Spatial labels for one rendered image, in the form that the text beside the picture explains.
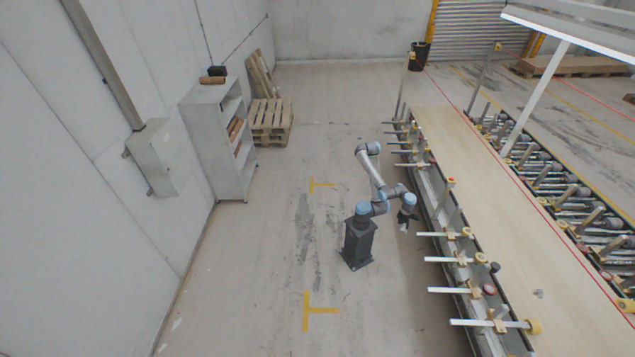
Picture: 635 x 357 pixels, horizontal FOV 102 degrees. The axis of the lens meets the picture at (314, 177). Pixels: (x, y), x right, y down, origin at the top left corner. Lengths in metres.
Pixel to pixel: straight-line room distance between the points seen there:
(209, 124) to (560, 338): 3.39
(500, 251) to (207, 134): 3.08
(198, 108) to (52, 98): 1.34
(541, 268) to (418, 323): 1.15
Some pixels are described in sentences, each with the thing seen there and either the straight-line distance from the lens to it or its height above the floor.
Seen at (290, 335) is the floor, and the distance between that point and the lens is 2.84.
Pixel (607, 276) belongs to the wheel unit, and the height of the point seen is 0.90.
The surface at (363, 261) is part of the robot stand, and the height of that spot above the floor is 0.06.
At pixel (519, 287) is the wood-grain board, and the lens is 2.43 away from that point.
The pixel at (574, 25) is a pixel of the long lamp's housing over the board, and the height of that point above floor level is 2.37.
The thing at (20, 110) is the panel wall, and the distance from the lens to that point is 2.05.
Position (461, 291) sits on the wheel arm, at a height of 0.86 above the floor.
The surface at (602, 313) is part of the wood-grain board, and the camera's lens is 2.64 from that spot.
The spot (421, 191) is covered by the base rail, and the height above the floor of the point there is 0.70.
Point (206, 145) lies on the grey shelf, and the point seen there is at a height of 1.01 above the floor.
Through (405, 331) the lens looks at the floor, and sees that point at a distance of 2.94.
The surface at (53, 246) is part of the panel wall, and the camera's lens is 2.16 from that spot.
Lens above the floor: 2.70
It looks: 41 degrees down
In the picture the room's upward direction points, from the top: 2 degrees counter-clockwise
